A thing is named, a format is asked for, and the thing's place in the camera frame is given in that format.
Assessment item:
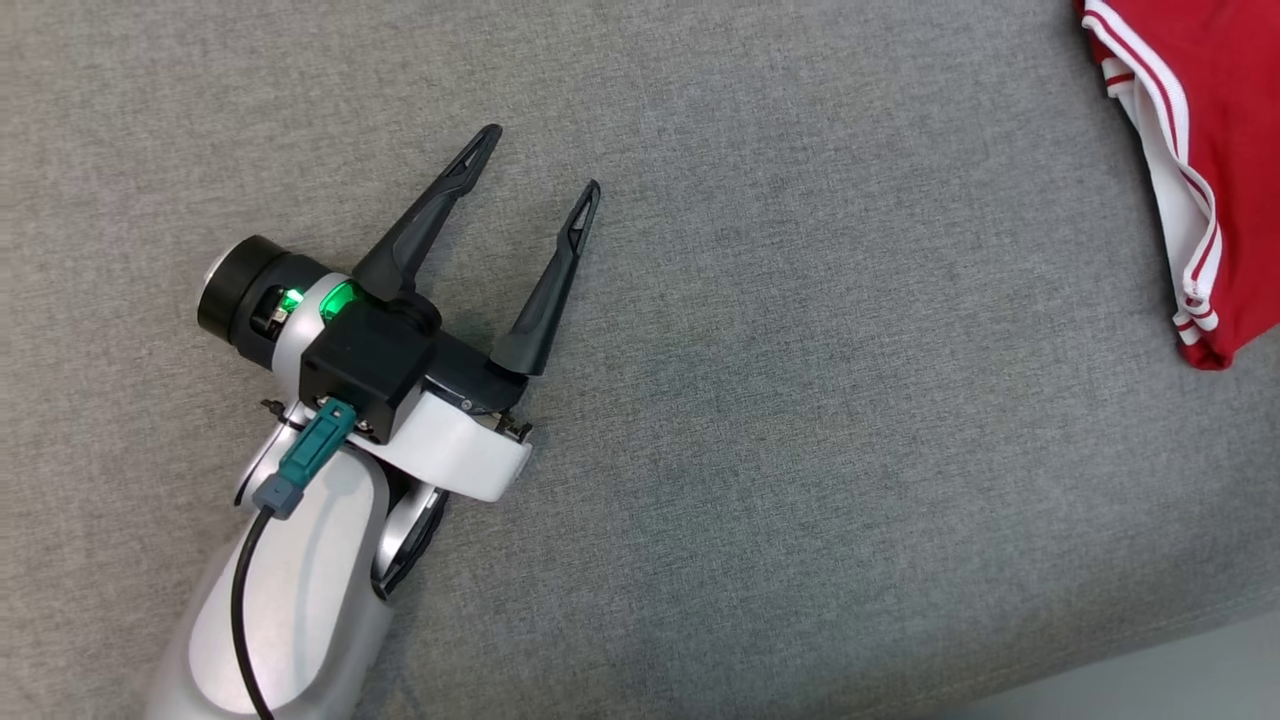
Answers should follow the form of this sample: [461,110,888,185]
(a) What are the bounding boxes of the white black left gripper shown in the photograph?
[196,123,603,504]

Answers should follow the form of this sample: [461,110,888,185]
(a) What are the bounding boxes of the red white basketball jersey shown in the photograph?
[1075,0,1280,372]

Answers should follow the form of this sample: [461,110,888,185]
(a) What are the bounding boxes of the grey fabric sofa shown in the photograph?
[0,0,1280,720]

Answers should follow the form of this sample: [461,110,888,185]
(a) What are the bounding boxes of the black cable with teal connector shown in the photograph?
[231,399,359,720]

